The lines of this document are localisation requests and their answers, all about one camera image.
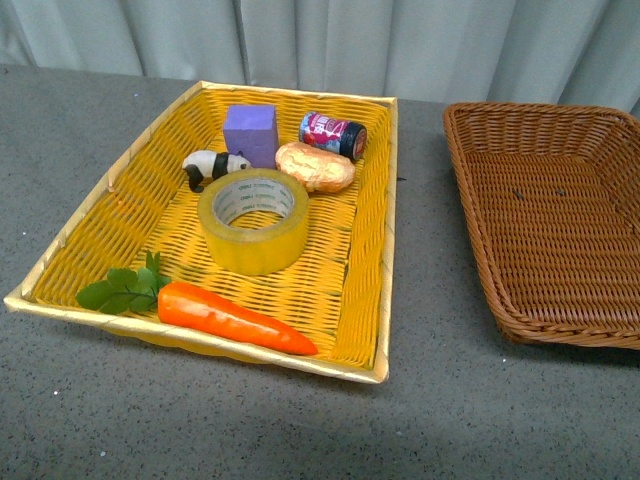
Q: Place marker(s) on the grey-green curtain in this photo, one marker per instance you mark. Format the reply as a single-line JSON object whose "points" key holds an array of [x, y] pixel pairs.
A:
{"points": [[575, 52]]}

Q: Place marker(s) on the golden bread roll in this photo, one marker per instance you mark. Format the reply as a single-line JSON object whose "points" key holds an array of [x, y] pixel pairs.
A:
{"points": [[315, 169]]}

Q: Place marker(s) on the yellow woven basket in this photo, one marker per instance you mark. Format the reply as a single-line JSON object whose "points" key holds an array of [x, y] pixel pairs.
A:
{"points": [[338, 293]]}

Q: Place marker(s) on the orange toy carrot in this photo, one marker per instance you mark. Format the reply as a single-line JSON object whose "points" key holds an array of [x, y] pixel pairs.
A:
{"points": [[187, 306]]}

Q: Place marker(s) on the yellow tape roll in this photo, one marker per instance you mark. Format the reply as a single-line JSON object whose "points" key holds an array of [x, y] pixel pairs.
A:
{"points": [[262, 250]]}

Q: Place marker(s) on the brown wicker basket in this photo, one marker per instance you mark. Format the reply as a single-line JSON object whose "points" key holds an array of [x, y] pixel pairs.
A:
{"points": [[550, 195]]}

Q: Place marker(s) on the red drink bottle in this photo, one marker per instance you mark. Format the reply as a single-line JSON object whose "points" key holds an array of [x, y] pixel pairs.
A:
{"points": [[343, 137]]}

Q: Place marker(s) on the panda figurine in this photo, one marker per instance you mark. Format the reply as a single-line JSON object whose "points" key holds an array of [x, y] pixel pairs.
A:
{"points": [[207, 164]]}

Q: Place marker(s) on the purple foam block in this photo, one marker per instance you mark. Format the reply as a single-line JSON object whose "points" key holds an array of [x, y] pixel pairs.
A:
{"points": [[251, 131]]}

